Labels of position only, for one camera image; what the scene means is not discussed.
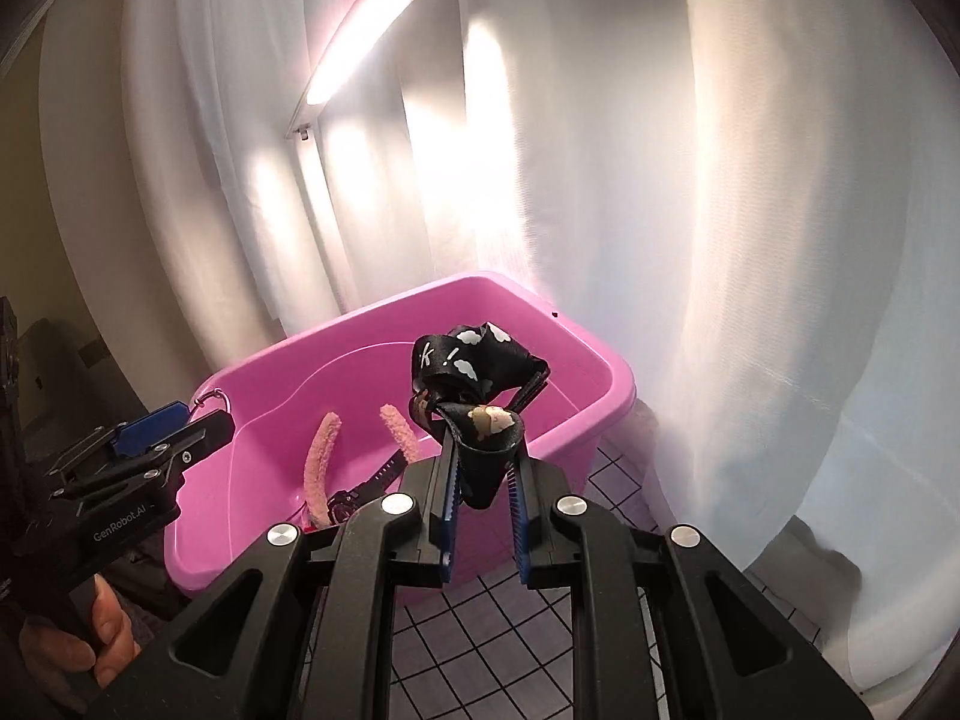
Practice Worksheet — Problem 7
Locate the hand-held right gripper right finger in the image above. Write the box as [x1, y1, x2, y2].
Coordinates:
[508, 454, 875, 720]

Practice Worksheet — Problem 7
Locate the pink fuzzy headband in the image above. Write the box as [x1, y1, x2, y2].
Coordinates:
[302, 403, 421, 530]

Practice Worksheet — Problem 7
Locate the silver bangle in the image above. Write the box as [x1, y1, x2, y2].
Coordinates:
[191, 387, 233, 421]

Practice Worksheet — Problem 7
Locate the long lit lamp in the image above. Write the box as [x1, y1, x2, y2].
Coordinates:
[285, 0, 432, 140]

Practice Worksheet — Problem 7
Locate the black printed hair band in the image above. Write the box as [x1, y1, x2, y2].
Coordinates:
[409, 322, 552, 509]

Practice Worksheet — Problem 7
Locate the black wristwatch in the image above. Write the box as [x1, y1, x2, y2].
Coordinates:
[326, 446, 412, 522]

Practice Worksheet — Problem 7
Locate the person's left hand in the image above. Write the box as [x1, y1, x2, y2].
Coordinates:
[15, 574, 145, 713]

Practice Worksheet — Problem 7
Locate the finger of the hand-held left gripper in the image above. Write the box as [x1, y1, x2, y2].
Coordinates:
[45, 400, 188, 481]
[52, 409, 235, 512]

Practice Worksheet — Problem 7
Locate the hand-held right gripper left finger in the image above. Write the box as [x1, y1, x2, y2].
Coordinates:
[94, 427, 460, 720]

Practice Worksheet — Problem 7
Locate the white curtain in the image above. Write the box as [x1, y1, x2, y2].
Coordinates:
[124, 0, 960, 691]

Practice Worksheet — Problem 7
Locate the pink plastic tub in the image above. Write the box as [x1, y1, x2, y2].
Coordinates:
[163, 272, 637, 608]

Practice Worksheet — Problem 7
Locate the white checked bed sheet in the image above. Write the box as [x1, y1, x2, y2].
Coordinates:
[390, 397, 833, 720]

